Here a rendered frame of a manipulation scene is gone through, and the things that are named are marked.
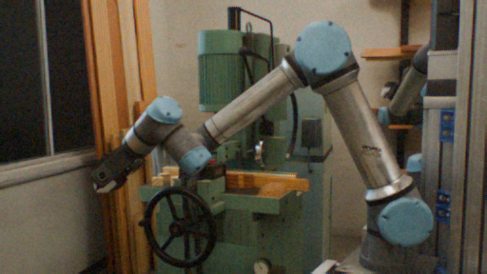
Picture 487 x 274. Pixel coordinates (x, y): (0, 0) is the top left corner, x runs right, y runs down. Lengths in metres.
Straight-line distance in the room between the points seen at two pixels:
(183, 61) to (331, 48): 3.46
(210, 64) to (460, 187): 0.98
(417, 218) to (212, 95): 0.99
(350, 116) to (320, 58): 0.14
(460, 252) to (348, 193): 2.79
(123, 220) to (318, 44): 2.38
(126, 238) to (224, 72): 1.74
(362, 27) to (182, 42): 1.61
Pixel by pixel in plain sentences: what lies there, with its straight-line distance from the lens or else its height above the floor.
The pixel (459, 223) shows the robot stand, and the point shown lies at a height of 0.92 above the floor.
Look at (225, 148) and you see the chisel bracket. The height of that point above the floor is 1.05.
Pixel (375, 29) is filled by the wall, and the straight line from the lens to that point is 4.07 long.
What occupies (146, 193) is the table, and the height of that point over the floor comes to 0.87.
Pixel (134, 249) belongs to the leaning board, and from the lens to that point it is 3.25.
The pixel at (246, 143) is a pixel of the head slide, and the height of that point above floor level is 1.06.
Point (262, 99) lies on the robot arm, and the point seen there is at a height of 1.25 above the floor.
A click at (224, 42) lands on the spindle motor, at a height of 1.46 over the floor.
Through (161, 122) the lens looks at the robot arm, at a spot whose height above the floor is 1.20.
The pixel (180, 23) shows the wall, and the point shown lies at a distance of 4.44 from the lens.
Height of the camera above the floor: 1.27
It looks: 8 degrees down
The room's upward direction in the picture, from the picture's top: 1 degrees counter-clockwise
